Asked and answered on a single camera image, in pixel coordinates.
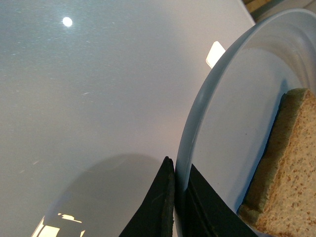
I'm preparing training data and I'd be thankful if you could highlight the light blue round plate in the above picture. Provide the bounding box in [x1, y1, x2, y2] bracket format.
[175, 9, 316, 237]

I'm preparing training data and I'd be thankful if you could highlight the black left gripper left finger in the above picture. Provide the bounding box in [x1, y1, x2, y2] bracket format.
[120, 157, 175, 237]

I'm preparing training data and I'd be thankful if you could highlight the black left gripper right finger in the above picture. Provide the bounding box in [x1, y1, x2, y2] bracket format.
[185, 165, 257, 237]

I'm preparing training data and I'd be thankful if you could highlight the brown bread slice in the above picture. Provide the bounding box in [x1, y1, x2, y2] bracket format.
[238, 88, 316, 237]

